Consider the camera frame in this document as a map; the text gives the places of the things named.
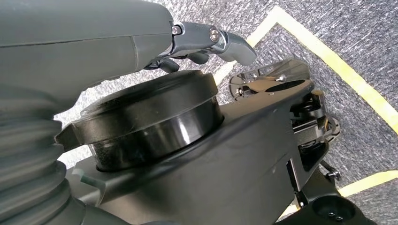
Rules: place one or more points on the robot's black left foot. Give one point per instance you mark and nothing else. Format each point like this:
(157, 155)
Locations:
(289, 70)

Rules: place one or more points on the yellow floor tape square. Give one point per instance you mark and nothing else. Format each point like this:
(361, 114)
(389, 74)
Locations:
(342, 71)

